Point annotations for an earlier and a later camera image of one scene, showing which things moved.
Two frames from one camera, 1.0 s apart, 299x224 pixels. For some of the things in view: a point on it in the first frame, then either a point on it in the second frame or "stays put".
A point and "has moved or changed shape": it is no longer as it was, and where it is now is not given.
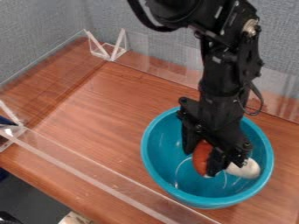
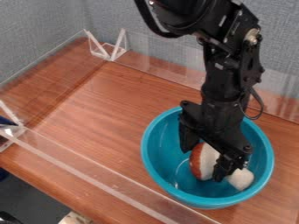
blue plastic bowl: [171, 169] stays put
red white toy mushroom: [202, 150] has moved or changed shape
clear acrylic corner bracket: [107, 51] stays put
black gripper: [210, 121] stays put
